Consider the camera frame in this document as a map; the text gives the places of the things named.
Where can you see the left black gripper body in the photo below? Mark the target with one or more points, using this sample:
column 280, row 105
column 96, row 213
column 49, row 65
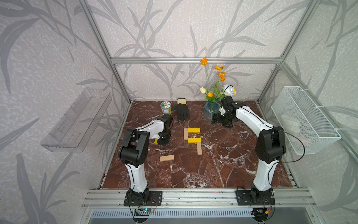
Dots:
column 164, row 137

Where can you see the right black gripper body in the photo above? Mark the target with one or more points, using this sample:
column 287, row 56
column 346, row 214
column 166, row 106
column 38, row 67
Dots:
column 223, row 119

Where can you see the wooden block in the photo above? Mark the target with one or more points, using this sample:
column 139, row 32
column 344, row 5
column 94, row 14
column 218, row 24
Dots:
column 199, row 148
column 185, row 134
column 166, row 158

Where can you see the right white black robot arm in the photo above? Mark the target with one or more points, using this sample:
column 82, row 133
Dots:
column 270, row 146

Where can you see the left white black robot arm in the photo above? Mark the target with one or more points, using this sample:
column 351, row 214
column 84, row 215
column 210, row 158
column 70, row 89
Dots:
column 134, row 148

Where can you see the glass vase with flowers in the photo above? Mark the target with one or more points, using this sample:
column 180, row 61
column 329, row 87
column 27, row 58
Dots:
column 218, row 92

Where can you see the green tin can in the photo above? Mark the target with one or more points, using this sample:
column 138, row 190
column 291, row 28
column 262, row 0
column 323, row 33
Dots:
column 166, row 107

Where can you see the black glove on stand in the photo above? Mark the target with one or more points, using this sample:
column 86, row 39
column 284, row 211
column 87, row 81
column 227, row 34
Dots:
column 182, row 110

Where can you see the white cloth in basket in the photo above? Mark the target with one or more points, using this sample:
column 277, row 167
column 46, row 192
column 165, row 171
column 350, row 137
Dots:
column 292, row 126

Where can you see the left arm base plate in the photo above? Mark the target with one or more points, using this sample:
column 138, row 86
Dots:
column 148, row 197

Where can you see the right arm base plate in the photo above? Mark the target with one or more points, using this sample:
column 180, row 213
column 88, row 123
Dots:
column 254, row 197

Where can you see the white wire basket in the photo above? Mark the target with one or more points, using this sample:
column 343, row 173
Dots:
column 314, row 125

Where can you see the clear acrylic wall shelf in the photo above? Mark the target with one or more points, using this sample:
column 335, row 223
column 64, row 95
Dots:
column 74, row 130

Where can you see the aluminium front rail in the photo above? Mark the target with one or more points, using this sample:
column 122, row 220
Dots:
column 200, row 198

